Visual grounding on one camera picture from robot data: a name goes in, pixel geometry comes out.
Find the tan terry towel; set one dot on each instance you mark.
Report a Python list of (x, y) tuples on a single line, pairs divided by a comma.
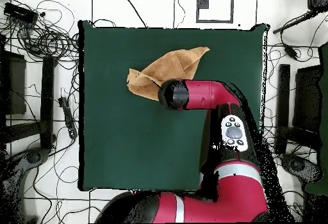
[(169, 67)]

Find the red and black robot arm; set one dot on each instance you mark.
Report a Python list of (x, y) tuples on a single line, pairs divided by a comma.
[(205, 94)]

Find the dark flat panel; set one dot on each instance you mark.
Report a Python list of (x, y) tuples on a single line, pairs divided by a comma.
[(16, 85), (307, 98)]

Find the dark green table cloth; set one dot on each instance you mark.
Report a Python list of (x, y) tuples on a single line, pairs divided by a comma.
[(115, 131)]

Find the black power strip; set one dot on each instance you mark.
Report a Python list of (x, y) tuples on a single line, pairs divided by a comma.
[(68, 117)]

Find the black stand bar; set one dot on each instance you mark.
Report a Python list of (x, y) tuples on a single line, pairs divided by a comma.
[(47, 101), (283, 106)]

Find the black power adapter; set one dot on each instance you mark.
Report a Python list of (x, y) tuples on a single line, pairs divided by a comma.
[(290, 52)]

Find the black rod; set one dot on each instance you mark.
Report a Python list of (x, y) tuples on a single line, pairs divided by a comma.
[(294, 22)]

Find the dark green hanging cloth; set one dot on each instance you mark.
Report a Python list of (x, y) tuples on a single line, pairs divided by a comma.
[(324, 106)]

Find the black hub box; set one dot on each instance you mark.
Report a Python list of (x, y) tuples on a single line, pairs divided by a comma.
[(19, 12)]

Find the black device box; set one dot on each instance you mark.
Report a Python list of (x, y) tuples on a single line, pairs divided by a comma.
[(317, 0)]

